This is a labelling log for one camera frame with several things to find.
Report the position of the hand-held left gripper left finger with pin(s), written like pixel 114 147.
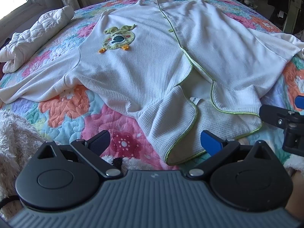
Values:
pixel 99 141

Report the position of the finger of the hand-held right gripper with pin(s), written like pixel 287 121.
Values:
pixel 273 116
pixel 300 101

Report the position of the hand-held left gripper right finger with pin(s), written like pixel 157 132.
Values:
pixel 210 142

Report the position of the white waffle knit garment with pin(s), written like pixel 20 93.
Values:
pixel 142 59

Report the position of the floral patchwork quilt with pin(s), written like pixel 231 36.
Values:
pixel 71 123

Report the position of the fluffy cream blanket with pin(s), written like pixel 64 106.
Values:
pixel 14 135

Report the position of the white quilted pillow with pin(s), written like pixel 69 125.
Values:
pixel 35 38

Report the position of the pale green wooden post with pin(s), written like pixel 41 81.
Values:
pixel 291 16

